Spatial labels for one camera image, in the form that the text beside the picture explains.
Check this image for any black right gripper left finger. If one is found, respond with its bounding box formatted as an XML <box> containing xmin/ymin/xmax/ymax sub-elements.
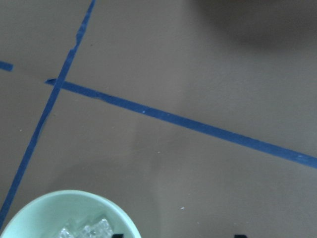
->
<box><xmin>111</xmin><ymin>234</ymin><xmax>124</xmax><ymax>238</ymax></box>

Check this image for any small green bowl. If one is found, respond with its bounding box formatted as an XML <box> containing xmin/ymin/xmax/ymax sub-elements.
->
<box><xmin>1</xmin><ymin>190</ymin><xmax>141</xmax><ymax>238</ymax></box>

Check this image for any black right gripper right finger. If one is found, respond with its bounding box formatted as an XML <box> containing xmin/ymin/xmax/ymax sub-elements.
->
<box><xmin>234</xmin><ymin>234</ymin><xmax>248</xmax><ymax>238</ymax></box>

